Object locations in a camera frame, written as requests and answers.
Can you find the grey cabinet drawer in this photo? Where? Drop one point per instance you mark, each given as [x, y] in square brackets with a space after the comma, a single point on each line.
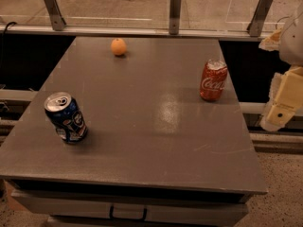
[87, 210]

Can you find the blue pepsi can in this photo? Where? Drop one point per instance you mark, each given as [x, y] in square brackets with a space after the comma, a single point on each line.
[65, 114]

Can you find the metal railing base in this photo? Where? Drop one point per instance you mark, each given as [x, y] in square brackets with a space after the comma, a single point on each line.
[96, 31]

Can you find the orange fruit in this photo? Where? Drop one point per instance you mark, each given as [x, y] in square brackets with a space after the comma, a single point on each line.
[118, 47]

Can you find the red coca-cola can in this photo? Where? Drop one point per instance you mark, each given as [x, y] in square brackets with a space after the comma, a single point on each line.
[213, 79]

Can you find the middle metal railing bracket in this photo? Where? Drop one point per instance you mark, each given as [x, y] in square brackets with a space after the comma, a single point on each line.
[174, 16]

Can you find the left metal railing bracket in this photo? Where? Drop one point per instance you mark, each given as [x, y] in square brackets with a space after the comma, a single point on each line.
[55, 16]

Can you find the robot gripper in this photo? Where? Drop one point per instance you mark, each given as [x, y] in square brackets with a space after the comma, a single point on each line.
[293, 43]

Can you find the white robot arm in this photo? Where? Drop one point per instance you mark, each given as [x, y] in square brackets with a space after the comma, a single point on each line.
[288, 41]

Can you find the right metal railing bracket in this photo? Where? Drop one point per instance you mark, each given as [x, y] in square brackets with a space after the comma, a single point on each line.
[255, 27]

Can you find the black drawer handle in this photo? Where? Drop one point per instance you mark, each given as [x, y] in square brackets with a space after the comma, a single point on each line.
[127, 212]

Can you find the metal railing bracket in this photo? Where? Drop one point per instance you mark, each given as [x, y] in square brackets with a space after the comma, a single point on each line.
[174, 16]
[255, 27]
[55, 16]

